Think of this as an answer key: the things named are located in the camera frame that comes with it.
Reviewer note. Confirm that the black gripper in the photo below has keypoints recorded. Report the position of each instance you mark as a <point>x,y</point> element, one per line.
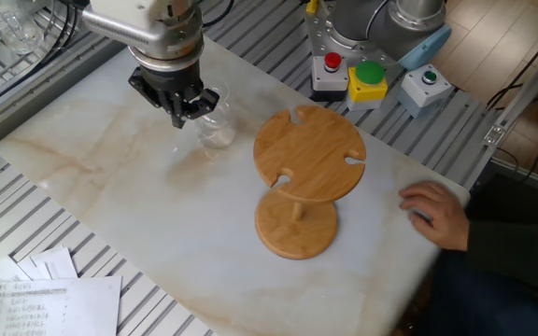
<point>175,79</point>

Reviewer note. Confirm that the clear stemmed glass cup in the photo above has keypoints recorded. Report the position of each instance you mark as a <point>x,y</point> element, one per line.
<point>215,135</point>

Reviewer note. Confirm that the round wooden glass shelf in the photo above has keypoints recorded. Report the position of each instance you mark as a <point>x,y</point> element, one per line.
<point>311,149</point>

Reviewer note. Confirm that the person's right forearm dark sleeve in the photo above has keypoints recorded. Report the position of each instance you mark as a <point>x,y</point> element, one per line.
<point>516,252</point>

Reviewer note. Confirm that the person's right hand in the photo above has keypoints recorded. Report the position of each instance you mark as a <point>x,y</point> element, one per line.
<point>437,214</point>

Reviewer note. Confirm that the marble pattern mat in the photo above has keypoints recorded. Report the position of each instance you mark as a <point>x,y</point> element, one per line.
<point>157,210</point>

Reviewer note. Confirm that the grey box red button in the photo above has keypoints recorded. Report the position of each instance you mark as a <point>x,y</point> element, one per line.
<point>329,79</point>

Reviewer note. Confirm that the silver robot mounting plate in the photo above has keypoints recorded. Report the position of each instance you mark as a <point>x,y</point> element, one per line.
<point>318,35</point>

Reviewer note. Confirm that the yellow plastic tag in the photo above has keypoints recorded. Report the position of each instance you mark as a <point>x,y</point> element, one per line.
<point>312,5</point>

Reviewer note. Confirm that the yellow box green button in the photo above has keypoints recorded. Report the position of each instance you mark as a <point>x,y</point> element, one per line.
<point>367,89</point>

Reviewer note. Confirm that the clear glass pitcher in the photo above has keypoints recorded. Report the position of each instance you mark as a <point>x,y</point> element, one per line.
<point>17,32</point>

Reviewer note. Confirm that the small white paper sheet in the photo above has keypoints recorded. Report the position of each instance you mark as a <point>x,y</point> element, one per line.
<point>56,263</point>
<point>3,273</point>

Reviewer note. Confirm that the white box small green button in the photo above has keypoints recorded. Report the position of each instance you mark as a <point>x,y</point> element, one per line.
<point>420,95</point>

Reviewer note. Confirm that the large printed paper sheet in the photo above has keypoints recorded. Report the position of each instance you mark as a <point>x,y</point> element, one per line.
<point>63,308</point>

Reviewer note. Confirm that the person torso and legs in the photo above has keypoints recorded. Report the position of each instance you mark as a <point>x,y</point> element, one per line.
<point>484,303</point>

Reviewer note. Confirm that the aluminium frame rail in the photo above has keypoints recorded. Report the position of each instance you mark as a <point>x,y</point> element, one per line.
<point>40,93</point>

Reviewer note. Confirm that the aluminium frame post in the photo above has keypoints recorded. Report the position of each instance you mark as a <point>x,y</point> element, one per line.
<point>530,84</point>

